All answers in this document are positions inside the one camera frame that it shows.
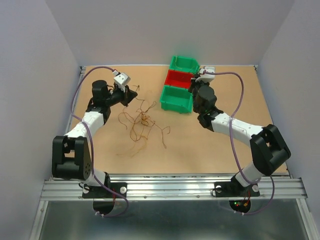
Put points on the red plastic bin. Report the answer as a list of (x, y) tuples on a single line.
[(179, 79)]

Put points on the green plastic bin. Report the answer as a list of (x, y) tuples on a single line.
[(176, 99), (184, 64)]

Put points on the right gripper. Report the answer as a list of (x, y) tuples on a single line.
[(194, 82)]

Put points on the aluminium mounting rail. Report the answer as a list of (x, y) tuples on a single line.
[(165, 187)]

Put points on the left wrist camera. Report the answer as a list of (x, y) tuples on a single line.
[(121, 80)]

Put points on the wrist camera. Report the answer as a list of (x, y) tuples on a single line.
[(206, 74), (121, 80)]

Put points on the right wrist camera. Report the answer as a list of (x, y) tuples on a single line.
[(206, 74)]

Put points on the far green plastic bin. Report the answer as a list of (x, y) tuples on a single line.
[(184, 64)]

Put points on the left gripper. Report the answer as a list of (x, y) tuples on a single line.
[(128, 96)]

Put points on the near green plastic bin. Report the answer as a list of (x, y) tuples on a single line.
[(176, 99)]

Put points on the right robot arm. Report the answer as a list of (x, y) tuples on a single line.
[(267, 145)]

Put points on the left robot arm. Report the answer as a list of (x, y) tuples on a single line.
[(73, 153)]

